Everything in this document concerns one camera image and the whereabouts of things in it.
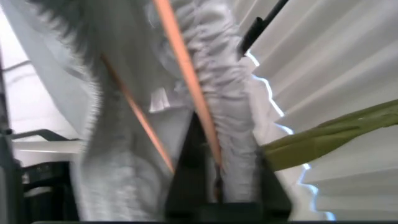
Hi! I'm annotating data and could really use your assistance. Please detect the pink clothes hanger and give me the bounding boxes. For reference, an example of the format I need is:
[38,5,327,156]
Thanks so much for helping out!
[99,0,224,175]

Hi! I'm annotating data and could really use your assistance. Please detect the pale grey shorts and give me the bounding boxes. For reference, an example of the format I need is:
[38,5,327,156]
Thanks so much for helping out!
[0,0,274,222]

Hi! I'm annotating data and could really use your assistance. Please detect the black clothes rack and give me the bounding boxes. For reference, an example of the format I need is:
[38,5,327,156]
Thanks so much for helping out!
[235,0,290,60]

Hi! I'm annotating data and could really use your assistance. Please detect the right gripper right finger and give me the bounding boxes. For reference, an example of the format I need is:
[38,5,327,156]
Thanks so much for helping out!
[257,151,293,221]

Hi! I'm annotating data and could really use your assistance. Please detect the white curtain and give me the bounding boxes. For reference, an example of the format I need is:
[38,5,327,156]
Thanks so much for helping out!
[231,0,398,222]

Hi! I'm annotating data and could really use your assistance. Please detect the green printed t-shirt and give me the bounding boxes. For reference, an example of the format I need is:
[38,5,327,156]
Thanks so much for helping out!
[262,98,398,172]

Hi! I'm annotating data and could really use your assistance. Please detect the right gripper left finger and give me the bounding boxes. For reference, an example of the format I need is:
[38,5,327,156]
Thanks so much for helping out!
[164,111,223,221]

